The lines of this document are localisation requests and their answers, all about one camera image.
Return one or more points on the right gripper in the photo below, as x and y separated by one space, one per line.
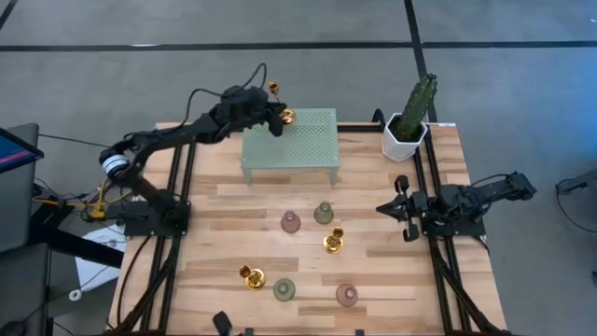
415 207

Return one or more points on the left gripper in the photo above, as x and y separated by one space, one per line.
242 107

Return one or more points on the gold metal candlestick holder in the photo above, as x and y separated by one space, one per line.
333 244
287 116
255 279

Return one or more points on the green ribbed glass candle holder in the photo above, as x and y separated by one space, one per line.
283 289
323 214

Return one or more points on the pink ribbed glass candle holder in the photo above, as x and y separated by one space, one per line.
346 295
290 222

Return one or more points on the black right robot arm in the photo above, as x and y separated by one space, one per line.
494 186

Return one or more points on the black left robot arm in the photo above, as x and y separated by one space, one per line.
177 133

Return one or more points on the green perforated metal stand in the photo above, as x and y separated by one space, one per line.
303 144

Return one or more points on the white plant pot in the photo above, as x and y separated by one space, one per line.
398 148

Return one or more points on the white label sticker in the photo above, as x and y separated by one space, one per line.
447 124

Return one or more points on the green cactus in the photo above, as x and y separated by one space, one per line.
415 109

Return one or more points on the black rounded device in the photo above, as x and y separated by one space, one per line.
222 323

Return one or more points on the white paper sheet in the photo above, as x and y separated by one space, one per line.
100 261

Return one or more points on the black stand leg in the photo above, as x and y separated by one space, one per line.
84 247

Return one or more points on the monitor with blue screen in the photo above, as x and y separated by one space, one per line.
14 154

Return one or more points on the white tape roll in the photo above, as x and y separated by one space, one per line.
70 295

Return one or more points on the grey equipment cart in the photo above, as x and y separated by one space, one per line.
14 210

